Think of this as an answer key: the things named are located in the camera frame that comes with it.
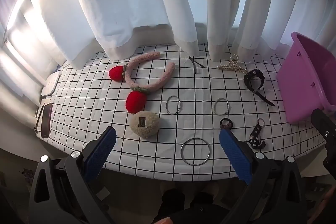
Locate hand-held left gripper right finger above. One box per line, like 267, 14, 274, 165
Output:
219, 128, 314, 224

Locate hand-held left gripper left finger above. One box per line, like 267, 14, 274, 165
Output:
28, 126, 117, 224

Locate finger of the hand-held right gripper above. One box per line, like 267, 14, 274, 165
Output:
311, 109, 336, 144

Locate black studded keychain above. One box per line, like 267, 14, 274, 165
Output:
249, 118, 266, 149

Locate black hair tie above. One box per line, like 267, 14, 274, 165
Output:
220, 118, 234, 130

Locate purple plastic bin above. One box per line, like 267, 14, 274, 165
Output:
277, 32, 336, 125

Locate small silver bangle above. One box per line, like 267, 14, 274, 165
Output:
166, 95, 182, 115
213, 98, 231, 116

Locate large silver bangle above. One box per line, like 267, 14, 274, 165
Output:
181, 137, 211, 167

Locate beige plush hair tie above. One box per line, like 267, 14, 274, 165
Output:
130, 110, 160, 138

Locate pink plush strawberry headband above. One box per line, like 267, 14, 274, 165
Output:
109, 51, 176, 114

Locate black wrist watch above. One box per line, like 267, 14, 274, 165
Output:
244, 69, 276, 107

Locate person's right forearm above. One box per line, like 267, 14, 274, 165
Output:
314, 186, 336, 222

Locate white black checked tablecloth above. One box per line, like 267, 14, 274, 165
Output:
39, 43, 326, 182

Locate dark phone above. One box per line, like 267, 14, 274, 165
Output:
40, 103, 53, 138

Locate person's legs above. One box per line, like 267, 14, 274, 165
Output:
156, 186, 231, 224

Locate pearl hair claw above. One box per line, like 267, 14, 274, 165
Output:
217, 54, 250, 74

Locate black hair pin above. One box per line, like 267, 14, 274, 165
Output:
189, 56, 206, 74

